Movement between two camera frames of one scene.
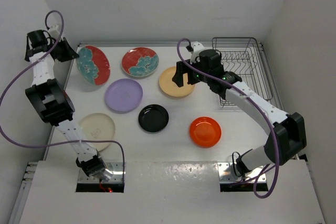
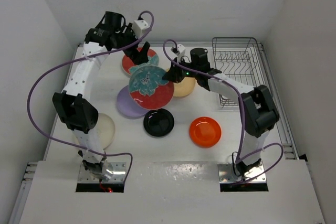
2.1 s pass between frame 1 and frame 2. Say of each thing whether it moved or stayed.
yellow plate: stayed
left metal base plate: stayed
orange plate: stayed
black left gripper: moved
